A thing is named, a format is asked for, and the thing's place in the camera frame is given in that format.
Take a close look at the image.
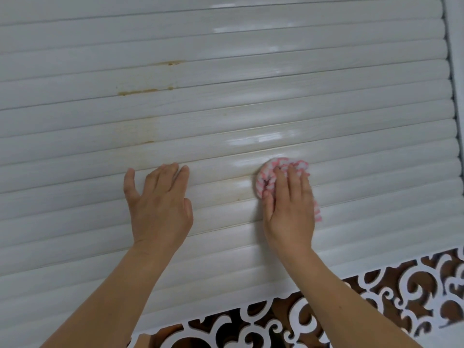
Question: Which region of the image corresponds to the white ornate cutout panel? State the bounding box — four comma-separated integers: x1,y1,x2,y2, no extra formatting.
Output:
128,246,464,348

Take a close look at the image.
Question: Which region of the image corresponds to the white slatted roller shutter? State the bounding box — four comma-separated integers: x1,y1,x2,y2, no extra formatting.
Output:
0,0,464,339

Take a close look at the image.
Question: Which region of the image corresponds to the person's left hand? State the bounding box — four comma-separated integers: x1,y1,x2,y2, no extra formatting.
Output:
123,162,194,249

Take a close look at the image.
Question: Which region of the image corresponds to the person's right hand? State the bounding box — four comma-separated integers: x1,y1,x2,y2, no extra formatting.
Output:
262,165,315,255

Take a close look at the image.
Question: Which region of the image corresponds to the person's right forearm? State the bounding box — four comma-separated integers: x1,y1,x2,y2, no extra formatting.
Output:
270,248,425,348

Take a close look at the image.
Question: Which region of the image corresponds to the person's left forearm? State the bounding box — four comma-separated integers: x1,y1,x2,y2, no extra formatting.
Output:
39,244,182,348

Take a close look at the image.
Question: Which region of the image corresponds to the white shutter side frame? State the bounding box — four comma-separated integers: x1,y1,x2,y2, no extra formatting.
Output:
440,0,464,200

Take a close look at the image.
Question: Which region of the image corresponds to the pink and white cleaning cloth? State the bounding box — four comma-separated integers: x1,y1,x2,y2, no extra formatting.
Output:
252,157,323,224

